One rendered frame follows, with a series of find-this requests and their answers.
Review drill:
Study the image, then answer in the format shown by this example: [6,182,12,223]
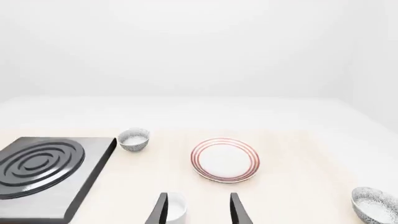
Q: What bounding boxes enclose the white plate with red rings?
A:
[190,137,261,185]

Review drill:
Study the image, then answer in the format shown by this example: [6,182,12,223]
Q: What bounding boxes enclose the small white ramekin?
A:
[165,192,188,223]

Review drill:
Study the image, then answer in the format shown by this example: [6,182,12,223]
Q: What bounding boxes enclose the flat black stove plate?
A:
[0,136,118,224]

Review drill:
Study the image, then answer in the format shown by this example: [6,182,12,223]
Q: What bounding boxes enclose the patterned black white bowl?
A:
[351,186,398,224]
[118,127,151,153]

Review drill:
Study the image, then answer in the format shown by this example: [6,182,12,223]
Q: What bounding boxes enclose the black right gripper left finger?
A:
[144,192,169,224]

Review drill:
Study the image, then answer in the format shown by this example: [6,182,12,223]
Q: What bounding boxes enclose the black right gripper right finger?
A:
[229,192,254,224]

